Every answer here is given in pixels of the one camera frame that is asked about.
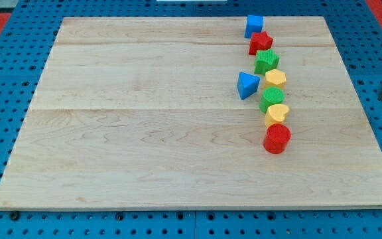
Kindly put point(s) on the blue triangle block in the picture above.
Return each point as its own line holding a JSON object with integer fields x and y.
{"x": 247, "y": 84}

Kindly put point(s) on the light wooden board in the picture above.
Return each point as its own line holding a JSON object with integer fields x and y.
{"x": 143, "y": 113}

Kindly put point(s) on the green cylinder block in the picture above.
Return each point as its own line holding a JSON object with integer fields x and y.
{"x": 271, "y": 96}

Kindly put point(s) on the yellow heart block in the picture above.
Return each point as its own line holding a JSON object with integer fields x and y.
{"x": 276, "y": 114}

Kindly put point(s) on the red cylinder block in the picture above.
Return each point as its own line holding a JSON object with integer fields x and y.
{"x": 276, "y": 138}

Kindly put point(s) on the yellow hexagon block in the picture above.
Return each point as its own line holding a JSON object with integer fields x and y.
{"x": 275, "y": 78}

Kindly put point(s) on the green star block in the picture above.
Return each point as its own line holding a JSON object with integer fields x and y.
{"x": 265, "y": 60}

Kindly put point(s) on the red star block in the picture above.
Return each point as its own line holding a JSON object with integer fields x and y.
{"x": 259, "y": 41}

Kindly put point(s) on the blue cube block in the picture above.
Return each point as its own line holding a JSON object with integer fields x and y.
{"x": 254, "y": 24}

